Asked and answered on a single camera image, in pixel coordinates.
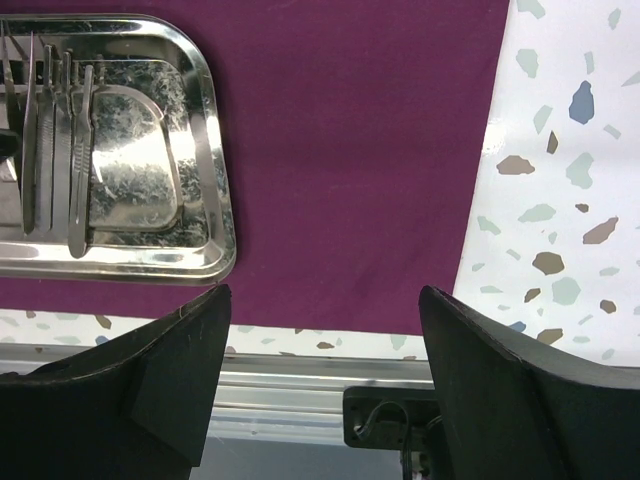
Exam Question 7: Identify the aluminium front rail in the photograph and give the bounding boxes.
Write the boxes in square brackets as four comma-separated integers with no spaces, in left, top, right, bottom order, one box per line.
[1,344,434,443]

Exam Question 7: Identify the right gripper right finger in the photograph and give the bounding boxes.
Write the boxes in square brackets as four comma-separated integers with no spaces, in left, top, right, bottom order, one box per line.
[419,286,639,479]

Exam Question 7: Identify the purple cloth wrap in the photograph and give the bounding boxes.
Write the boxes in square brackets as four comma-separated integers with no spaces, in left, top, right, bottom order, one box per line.
[1,1,508,334]

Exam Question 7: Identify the steel tweezers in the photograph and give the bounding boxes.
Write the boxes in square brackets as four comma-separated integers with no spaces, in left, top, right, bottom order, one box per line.
[38,44,56,232]
[21,33,38,235]

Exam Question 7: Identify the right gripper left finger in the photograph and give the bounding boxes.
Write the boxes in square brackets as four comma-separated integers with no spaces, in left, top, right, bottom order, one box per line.
[1,285,231,479]

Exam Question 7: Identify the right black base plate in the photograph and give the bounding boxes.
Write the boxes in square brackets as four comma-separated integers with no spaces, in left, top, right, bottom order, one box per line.
[342,386,440,452]

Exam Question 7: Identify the steel instrument tray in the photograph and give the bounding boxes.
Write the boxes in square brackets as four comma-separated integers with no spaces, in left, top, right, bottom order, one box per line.
[1,14,236,285]

